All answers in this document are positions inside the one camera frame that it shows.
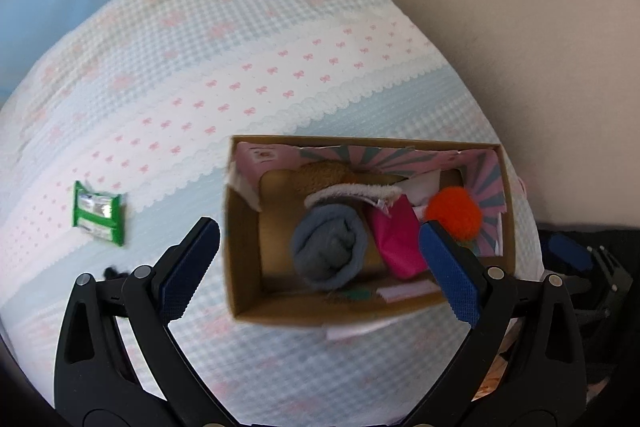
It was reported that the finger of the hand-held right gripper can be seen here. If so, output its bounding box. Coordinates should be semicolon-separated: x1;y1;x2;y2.
545;232;594;276
590;245;636;310

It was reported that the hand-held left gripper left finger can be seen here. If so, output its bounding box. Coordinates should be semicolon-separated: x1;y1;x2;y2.
54;216;237;427

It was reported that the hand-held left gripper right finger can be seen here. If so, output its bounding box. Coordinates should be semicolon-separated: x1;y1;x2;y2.
418;219;587;427

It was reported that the patterned cardboard box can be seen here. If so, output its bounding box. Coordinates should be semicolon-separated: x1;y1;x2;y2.
222;135;516;341

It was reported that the orange pompom toy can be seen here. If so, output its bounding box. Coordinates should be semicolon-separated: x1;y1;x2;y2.
425;187;484;249

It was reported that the pink zip pouch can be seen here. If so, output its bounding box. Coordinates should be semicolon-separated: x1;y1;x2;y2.
364;196;431;281

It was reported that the brown and white sock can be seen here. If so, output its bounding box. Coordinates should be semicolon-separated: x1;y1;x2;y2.
292;160;363;200

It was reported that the dark cloth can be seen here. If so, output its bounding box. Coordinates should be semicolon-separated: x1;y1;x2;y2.
535;227;640;413

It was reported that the green snack packet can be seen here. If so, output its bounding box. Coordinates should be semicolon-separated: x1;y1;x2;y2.
71;180;126;248

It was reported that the checked bed sheet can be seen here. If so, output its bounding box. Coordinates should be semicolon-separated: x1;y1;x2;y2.
0;0;546;427

